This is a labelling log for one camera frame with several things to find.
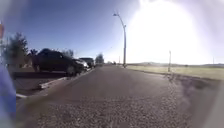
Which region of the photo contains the tree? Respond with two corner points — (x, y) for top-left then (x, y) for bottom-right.
(1, 32), (30, 69)
(94, 53), (105, 66)

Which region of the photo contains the street lamp pole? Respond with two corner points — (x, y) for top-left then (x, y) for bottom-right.
(112, 12), (128, 69)

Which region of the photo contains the vehicle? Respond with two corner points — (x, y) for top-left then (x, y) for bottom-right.
(78, 56), (96, 69)

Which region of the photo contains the grey asphalt path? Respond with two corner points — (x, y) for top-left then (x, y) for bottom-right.
(13, 64), (224, 128)

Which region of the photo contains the dark car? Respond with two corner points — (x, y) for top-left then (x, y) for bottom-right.
(31, 48), (88, 76)

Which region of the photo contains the pale kerb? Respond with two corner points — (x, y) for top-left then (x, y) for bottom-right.
(15, 68), (95, 100)

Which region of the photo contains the dry grass field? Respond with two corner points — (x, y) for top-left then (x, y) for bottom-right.
(126, 64), (224, 82)

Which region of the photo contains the thin post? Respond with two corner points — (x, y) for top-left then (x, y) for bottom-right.
(167, 50), (172, 73)

